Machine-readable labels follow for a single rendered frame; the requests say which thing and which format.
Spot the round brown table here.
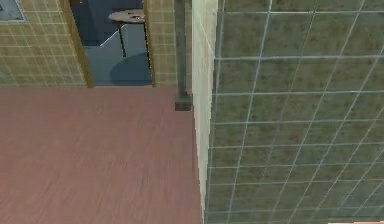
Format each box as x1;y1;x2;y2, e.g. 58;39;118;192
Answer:
107;8;150;58

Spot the framed grey wall picture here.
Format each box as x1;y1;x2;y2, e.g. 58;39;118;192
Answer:
0;0;27;23

